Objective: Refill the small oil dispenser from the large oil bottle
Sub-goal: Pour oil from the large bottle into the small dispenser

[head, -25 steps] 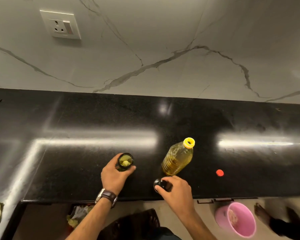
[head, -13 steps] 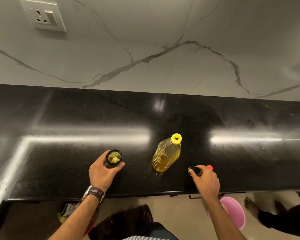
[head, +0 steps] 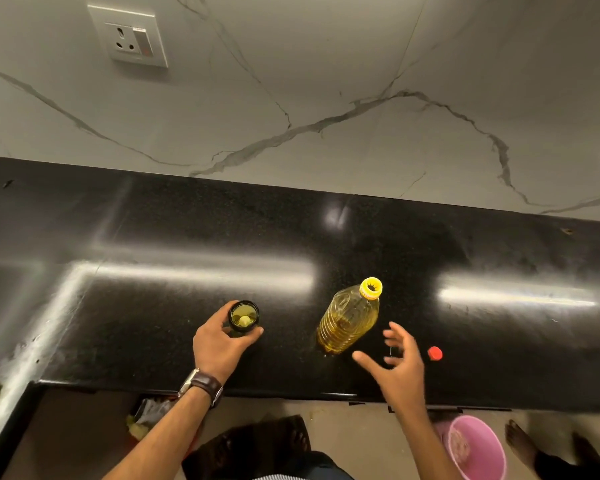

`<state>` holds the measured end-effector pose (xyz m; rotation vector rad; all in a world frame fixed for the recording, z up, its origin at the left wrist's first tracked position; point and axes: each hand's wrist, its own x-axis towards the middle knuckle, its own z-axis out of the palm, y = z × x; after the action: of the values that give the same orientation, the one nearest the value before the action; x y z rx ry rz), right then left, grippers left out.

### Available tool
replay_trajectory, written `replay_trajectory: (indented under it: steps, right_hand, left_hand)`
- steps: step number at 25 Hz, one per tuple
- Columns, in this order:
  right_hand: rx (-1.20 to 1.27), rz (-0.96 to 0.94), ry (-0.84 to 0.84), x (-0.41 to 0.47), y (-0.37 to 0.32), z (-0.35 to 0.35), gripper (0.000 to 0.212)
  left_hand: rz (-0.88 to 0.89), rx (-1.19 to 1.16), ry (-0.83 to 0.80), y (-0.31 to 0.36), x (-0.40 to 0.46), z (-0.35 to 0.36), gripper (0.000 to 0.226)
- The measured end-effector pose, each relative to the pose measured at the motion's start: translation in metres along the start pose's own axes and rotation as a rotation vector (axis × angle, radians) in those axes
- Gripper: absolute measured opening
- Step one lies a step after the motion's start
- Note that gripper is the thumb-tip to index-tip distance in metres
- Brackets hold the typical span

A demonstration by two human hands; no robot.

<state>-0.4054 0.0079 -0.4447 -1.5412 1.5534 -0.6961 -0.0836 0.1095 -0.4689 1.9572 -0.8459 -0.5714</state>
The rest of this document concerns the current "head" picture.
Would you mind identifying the white wall socket plate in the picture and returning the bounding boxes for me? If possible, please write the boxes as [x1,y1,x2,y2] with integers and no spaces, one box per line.
[86,3,170,69]

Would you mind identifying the small dark glass jar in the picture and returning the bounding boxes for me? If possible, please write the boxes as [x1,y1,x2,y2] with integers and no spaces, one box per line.
[227,300,261,338]

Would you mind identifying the yellow crumpled cloth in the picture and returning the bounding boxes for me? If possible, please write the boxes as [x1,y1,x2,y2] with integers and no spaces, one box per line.
[125,415,152,442]

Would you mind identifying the person's right hand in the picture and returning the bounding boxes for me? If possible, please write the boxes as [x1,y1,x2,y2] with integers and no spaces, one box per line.
[352,322,427,415]

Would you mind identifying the person's left hand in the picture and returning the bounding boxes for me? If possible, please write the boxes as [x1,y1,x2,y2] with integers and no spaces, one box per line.
[193,300,265,385]

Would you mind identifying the grey crumpled bag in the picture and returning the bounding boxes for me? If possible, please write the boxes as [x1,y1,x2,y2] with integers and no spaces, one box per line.
[132,397,179,428]

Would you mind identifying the person's right forearm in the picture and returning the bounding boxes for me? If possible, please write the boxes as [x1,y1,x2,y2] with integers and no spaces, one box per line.
[394,406,464,480]

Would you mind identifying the pink plastic bucket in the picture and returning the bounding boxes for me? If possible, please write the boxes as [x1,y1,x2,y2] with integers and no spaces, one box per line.
[433,415,508,480]

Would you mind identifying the yellow-capped cooking oil bottle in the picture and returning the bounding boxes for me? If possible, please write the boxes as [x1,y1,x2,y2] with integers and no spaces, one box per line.
[316,277,384,356]

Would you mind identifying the brown strap wristwatch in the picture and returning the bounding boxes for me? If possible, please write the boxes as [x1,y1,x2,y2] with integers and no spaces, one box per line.
[178,368,225,410]

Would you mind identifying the person's dark trousers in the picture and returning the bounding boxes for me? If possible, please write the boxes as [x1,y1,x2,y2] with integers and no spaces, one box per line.
[532,451,600,480]
[181,415,355,480]

